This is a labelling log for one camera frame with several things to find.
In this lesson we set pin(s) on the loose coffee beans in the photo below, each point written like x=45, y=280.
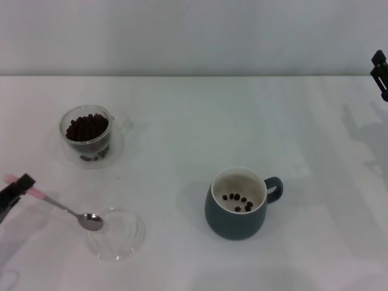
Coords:
x=103, y=153

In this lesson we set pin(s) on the empty clear glass saucer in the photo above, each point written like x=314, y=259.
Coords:
x=127, y=242

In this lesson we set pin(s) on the dark mug with white interior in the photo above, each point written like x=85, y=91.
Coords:
x=230, y=224

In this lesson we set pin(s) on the clear glass cup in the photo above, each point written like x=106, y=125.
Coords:
x=85, y=147

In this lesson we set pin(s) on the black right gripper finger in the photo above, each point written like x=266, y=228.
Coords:
x=382, y=75

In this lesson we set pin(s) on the coffee bean pile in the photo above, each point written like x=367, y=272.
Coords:
x=86, y=127

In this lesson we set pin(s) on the clear glass saucer with beans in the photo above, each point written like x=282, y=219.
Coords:
x=117, y=154

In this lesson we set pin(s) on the small coffee bean group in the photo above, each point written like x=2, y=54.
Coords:
x=235, y=197

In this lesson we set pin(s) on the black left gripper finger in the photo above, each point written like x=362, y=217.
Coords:
x=18, y=188

